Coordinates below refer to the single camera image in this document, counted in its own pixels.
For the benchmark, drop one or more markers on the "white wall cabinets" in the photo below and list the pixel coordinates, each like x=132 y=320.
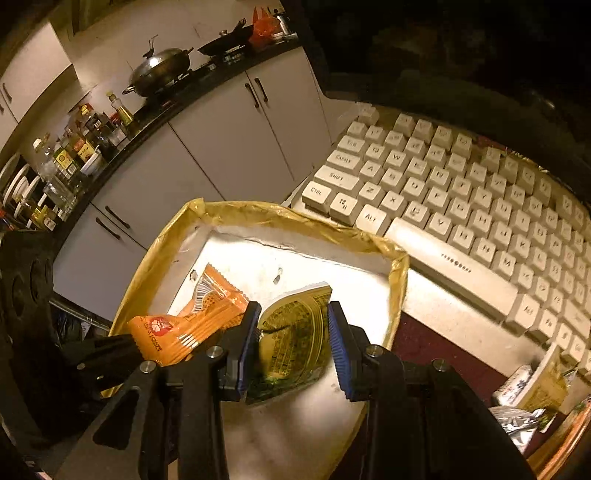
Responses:
x=32 y=69

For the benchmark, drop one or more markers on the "white keyboard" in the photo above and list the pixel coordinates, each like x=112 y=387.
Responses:
x=415 y=184

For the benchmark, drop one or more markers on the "yellow oil bottle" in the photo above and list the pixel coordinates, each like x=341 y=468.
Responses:
x=122 y=113

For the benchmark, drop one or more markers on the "black gas stove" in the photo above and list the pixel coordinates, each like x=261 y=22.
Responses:
x=217 y=60

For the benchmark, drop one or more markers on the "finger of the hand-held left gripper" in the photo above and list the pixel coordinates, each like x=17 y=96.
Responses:
x=101 y=348
x=106 y=376

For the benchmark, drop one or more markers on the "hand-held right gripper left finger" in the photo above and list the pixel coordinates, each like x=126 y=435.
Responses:
x=247 y=341

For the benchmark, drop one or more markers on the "row of condiment bottles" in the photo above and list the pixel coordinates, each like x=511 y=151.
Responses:
x=69 y=152

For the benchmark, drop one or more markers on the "white box with yellow tape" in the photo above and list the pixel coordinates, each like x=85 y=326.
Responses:
x=277 y=258

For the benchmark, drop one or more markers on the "black frying pan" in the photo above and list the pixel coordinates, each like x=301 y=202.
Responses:
x=226 y=44

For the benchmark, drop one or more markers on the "small orange snack packet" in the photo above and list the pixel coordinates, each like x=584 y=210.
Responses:
x=184 y=332

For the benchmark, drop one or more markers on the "black monitor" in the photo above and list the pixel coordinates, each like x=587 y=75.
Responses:
x=438 y=55

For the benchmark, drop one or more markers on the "green yellow pea packet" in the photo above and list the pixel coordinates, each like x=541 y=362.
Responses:
x=545 y=387
x=291 y=341

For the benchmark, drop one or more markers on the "steel wok with lid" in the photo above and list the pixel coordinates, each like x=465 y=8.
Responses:
x=159 y=69

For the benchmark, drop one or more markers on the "orange plastic bag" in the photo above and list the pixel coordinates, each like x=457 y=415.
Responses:
x=264 y=27

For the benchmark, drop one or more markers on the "dish rack with plates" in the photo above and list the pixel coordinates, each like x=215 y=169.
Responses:
x=23 y=189

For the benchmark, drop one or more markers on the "white base cabinets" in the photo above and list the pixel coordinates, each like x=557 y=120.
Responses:
x=221 y=129

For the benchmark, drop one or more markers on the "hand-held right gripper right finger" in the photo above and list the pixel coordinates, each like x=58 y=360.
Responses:
x=339 y=346

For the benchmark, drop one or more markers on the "white bowl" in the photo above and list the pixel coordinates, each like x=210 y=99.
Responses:
x=91 y=164

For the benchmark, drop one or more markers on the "steel pot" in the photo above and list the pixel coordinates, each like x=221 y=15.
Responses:
x=282 y=23

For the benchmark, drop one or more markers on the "silver snack packet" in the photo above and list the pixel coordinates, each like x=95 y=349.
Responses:
x=517 y=424

